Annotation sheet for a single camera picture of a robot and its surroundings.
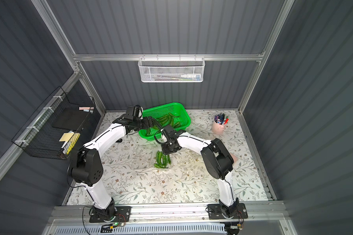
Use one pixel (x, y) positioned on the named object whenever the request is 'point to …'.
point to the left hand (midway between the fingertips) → (149, 122)
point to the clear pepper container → (161, 160)
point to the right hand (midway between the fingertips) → (166, 151)
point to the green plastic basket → (174, 114)
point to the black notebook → (71, 118)
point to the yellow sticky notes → (66, 136)
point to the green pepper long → (173, 115)
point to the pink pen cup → (219, 122)
